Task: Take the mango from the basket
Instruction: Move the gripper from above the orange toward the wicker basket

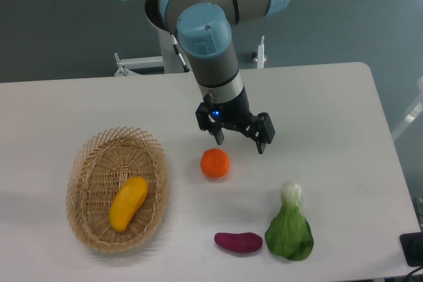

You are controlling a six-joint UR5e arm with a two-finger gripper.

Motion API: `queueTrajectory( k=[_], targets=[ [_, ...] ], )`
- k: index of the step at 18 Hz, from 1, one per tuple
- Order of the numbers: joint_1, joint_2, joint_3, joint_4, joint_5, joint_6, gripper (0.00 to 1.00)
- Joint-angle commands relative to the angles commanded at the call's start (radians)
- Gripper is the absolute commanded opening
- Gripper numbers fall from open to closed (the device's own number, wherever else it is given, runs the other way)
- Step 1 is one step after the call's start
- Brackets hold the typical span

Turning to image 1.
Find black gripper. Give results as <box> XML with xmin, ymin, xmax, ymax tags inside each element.
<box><xmin>195</xmin><ymin>87</ymin><xmax>276</xmax><ymax>154</ymax></box>

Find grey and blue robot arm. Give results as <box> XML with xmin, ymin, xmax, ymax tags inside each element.
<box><xmin>124</xmin><ymin>0</ymin><xmax>289</xmax><ymax>153</ymax></box>

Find yellow mango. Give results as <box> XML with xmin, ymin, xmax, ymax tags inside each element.
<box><xmin>108</xmin><ymin>176</ymin><xmax>149</xmax><ymax>232</ymax></box>

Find woven wicker basket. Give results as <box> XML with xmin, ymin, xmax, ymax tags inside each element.
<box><xmin>66</xmin><ymin>127</ymin><xmax>169</xmax><ymax>253</ymax></box>

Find orange tangerine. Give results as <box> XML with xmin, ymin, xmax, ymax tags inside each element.
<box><xmin>200</xmin><ymin>148</ymin><xmax>231</xmax><ymax>178</ymax></box>

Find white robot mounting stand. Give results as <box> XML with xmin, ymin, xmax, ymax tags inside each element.
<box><xmin>114</xmin><ymin>27</ymin><xmax>269</xmax><ymax>77</ymax></box>

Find purple sweet potato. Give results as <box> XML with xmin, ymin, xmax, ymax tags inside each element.
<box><xmin>214</xmin><ymin>232</ymin><xmax>263</xmax><ymax>254</ymax></box>

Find green bok choy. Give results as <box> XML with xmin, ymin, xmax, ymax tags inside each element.
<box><xmin>264</xmin><ymin>181</ymin><xmax>314</xmax><ymax>261</ymax></box>

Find black device at table edge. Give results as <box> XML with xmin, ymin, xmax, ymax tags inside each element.
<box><xmin>399</xmin><ymin>232</ymin><xmax>423</xmax><ymax>267</ymax></box>

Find white frame at right edge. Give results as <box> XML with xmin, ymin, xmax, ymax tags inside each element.
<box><xmin>391</xmin><ymin>77</ymin><xmax>422</xmax><ymax>142</ymax></box>

